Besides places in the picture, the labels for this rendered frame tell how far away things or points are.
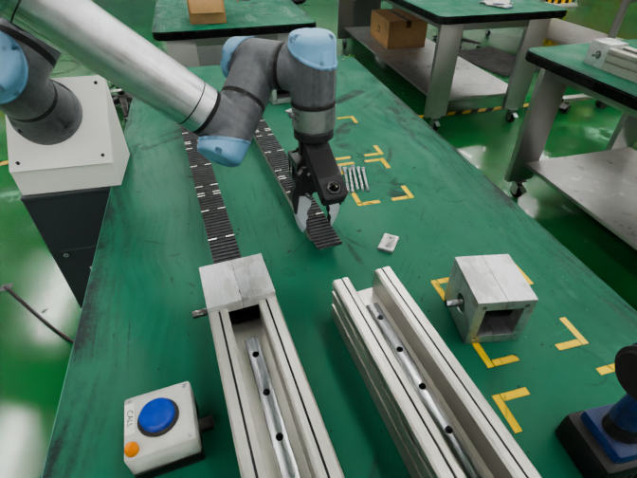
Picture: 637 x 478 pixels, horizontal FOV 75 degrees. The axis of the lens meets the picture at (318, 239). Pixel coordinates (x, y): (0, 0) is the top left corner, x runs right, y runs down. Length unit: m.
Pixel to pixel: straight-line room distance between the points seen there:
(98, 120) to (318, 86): 0.62
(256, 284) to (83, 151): 0.63
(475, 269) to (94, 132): 0.89
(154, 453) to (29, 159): 0.79
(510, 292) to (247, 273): 0.39
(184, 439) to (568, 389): 0.52
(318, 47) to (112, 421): 0.60
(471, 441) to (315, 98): 0.52
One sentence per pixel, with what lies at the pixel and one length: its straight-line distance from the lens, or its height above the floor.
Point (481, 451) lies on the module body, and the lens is 0.56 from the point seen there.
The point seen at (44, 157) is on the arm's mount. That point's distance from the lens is 1.15.
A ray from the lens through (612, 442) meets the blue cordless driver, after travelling 0.61.
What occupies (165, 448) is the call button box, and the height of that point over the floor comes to 0.84.
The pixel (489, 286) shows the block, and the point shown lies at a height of 0.87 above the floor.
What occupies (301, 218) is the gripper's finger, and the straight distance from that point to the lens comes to 0.80.
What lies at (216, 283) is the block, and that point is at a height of 0.87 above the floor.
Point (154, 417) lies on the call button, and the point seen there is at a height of 0.85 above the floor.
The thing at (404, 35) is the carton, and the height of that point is 0.34.
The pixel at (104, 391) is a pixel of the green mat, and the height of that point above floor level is 0.78.
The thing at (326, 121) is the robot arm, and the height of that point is 1.04.
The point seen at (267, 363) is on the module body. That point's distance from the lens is 0.60.
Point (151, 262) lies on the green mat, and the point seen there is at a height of 0.78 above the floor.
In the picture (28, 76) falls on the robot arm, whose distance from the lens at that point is 1.00.
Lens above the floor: 1.32
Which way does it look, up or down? 39 degrees down
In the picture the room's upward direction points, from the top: straight up
